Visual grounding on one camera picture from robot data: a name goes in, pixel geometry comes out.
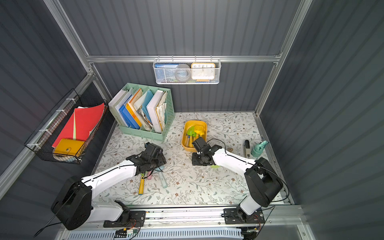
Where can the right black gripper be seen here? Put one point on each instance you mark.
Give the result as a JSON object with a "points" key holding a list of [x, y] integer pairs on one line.
{"points": [[199, 160]]}

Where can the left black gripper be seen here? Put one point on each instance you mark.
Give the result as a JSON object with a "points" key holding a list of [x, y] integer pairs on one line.
{"points": [[156, 160]]}

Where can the light blue shovel mint handle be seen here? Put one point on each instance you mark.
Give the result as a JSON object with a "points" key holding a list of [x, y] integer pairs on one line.
{"points": [[162, 178]]}

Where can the blue shovel wooden handle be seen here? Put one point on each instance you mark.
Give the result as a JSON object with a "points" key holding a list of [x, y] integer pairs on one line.
{"points": [[187, 141]]}

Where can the lime shovel yellow handle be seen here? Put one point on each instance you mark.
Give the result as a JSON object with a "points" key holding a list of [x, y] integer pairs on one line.
{"points": [[192, 135]]}

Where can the green shovel yellow handle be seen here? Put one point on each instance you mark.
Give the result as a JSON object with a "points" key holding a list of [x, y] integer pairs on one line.
{"points": [[142, 183]]}

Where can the yellow plastic storage box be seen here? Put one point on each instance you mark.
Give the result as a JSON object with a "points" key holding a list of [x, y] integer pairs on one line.
{"points": [[189, 124]]}

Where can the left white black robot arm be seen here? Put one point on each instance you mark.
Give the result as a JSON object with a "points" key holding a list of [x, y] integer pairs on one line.
{"points": [[75, 204]]}

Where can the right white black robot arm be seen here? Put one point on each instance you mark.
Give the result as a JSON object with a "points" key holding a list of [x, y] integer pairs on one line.
{"points": [[262, 181]]}

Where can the green file organizer box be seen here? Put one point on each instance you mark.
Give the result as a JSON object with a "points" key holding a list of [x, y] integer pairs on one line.
{"points": [[137, 106]]}

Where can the blue box in basket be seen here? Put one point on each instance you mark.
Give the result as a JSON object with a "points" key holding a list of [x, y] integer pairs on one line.
{"points": [[165, 73]]}

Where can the blue folders in organizer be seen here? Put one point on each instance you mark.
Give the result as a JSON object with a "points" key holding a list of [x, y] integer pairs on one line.
{"points": [[130, 121]]}

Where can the black marker pen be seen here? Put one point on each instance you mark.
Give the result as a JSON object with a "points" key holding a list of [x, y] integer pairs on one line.
{"points": [[247, 149]]}

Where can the white books in organizer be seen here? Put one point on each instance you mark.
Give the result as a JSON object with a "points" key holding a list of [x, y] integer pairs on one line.
{"points": [[152, 110]]}

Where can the teal spray bottle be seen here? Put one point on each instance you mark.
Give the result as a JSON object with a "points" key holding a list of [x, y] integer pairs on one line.
{"points": [[258, 149]]}

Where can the red folder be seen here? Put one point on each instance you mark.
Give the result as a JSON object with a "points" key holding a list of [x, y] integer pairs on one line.
{"points": [[81, 123]]}

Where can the white orange alarm clock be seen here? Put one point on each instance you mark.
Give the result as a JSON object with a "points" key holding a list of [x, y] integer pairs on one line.
{"points": [[203, 72]]}

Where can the yellow wallet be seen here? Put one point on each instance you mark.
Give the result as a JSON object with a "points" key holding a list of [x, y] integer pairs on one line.
{"points": [[69, 147]]}

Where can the grey tape roll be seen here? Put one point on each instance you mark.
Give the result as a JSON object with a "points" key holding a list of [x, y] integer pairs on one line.
{"points": [[182, 73]]}

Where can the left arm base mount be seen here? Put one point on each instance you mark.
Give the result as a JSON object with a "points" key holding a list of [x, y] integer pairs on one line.
{"points": [[127, 220]]}

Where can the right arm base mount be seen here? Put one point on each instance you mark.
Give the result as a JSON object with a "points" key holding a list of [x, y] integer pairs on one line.
{"points": [[233, 216]]}

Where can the black wire side basket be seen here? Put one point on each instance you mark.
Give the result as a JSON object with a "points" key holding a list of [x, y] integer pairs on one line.
{"points": [[41, 141]]}

